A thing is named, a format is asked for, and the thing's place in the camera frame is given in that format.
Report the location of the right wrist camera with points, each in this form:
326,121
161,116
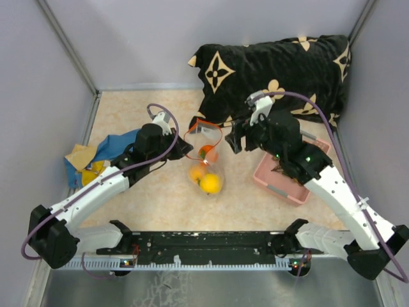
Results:
260,104

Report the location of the pink plastic basket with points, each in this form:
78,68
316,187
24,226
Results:
277,184

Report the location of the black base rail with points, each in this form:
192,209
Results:
202,248

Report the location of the clear zip top bag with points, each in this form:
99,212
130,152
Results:
200,134

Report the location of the yellow blue cartoon bag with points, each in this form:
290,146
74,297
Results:
81,166

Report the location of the black floral pillow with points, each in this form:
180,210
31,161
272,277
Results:
314,67

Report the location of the orange persimmon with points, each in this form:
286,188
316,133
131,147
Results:
208,153

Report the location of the brown longan bunch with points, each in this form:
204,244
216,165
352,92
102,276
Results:
290,170

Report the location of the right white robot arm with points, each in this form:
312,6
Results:
369,242

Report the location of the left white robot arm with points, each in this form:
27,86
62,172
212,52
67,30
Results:
55,233

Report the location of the orange peach fruit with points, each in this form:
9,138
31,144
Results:
197,172

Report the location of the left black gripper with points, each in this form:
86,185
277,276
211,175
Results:
181,148

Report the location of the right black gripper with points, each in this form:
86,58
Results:
239,130

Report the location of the yellow lemon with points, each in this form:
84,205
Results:
211,183

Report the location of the blue cloth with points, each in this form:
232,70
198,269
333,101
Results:
114,145

